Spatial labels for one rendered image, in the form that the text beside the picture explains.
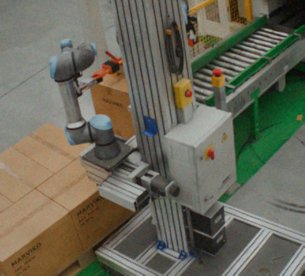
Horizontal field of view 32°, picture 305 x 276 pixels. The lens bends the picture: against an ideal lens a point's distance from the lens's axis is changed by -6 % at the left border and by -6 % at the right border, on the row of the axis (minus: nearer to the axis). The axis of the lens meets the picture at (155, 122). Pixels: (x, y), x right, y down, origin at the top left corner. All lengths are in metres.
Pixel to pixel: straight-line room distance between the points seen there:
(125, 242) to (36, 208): 0.65
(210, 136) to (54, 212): 1.28
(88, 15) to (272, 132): 1.91
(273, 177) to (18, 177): 1.99
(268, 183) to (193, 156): 1.65
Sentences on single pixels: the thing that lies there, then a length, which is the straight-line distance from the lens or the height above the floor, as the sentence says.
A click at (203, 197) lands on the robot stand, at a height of 0.88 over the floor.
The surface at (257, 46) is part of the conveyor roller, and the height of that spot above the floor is 0.55.
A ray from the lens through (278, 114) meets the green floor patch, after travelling 5.21.
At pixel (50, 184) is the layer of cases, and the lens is 3.93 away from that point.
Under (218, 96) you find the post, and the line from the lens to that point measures 3.91.
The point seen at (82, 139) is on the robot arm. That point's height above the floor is 1.20.
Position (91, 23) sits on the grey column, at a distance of 4.86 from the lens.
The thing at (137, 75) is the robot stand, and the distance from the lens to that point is 2.90.
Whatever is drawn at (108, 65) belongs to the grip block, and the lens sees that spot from 3.76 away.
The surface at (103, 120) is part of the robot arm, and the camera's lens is 3.08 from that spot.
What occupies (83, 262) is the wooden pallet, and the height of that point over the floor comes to 0.06.
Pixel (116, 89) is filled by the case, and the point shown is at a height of 1.06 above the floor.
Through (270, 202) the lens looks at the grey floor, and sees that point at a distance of 4.27.
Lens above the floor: 2.91
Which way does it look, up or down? 33 degrees down
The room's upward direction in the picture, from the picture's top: 10 degrees counter-clockwise
